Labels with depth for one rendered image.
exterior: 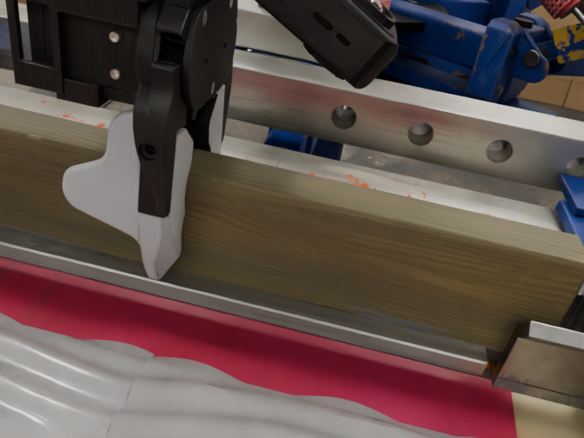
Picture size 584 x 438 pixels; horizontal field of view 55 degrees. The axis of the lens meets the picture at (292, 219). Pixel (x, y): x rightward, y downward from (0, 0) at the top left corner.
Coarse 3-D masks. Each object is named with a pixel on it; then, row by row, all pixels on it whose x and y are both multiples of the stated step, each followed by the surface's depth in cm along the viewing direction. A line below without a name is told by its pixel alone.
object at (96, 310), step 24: (0, 264) 35; (24, 264) 36; (0, 288) 34; (24, 288) 34; (48, 288) 34; (72, 288) 35; (96, 288) 35; (120, 288) 35; (0, 312) 32; (24, 312) 32; (48, 312) 33; (72, 312) 33; (96, 312) 33; (120, 312) 33; (144, 312) 34; (168, 312) 34; (72, 336) 31; (96, 336) 32; (120, 336) 32; (144, 336) 32
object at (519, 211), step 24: (0, 96) 48; (24, 96) 48; (48, 96) 49; (72, 120) 46; (96, 120) 47; (240, 144) 47; (264, 144) 48; (288, 168) 45; (312, 168) 45; (336, 168) 46; (360, 168) 47; (408, 192) 44; (432, 192) 45; (456, 192) 46; (480, 192) 46; (504, 216) 44; (528, 216) 44; (552, 216) 45
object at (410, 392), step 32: (192, 320) 34; (224, 320) 34; (160, 352) 31; (192, 352) 32; (224, 352) 32; (256, 352) 32; (288, 352) 33; (320, 352) 33; (352, 352) 34; (256, 384) 30; (288, 384) 31; (320, 384) 31; (352, 384) 32; (384, 384) 32; (416, 384) 32; (448, 384) 33; (480, 384) 33; (416, 416) 30; (448, 416) 31; (480, 416) 31; (512, 416) 31
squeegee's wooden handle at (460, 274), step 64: (0, 128) 29; (64, 128) 30; (0, 192) 31; (192, 192) 28; (256, 192) 28; (320, 192) 28; (384, 192) 29; (128, 256) 31; (192, 256) 31; (256, 256) 30; (320, 256) 29; (384, 256) 28; (448, 256) 28; (512, 256) 27; (576, 256) 27; (384, 320) 30; (448, 320) 30; (512, 320) 29
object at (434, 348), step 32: (32, 256) 31; (64, 256) 31; (96, 256) 31; (160, 288) 30; (192, 288) 30; (224, 288) 31; (288, 320) 30; (320, 320) 30; (352, 320) 30; (416, 352) 29; (448, 352) 29; (480, 352) 29
